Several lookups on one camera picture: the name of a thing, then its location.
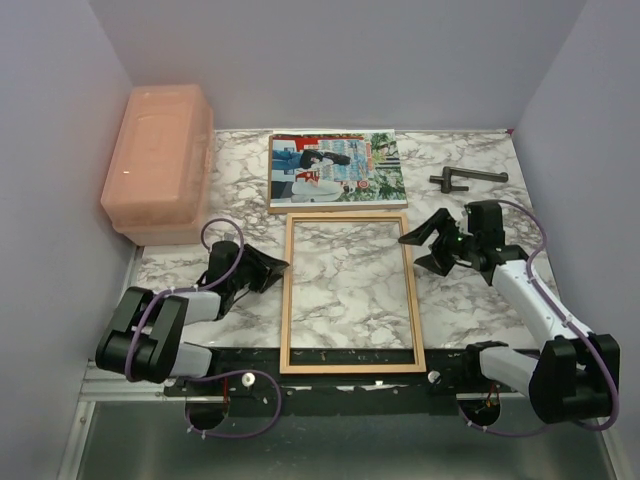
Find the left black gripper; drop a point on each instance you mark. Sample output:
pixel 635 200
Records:
pixel 269 261

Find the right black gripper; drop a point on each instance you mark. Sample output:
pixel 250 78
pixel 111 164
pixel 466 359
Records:
pixel 436 262

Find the brown wooden picture frame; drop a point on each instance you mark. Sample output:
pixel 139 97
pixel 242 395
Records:
pixel 419 365

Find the photo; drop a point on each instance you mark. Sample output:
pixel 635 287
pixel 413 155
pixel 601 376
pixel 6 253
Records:
pixel 334 170

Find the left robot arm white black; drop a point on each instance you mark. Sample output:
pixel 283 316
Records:
pixel 143 340

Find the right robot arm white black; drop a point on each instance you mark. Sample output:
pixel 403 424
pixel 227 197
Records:
pixel 575 376

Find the pink plastic storage box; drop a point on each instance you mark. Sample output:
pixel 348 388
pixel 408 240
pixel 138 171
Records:
pixel 156 191

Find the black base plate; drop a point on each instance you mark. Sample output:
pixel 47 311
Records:
pixel 335 394

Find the aluminium rail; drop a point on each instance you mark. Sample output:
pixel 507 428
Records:
pixel 104 386

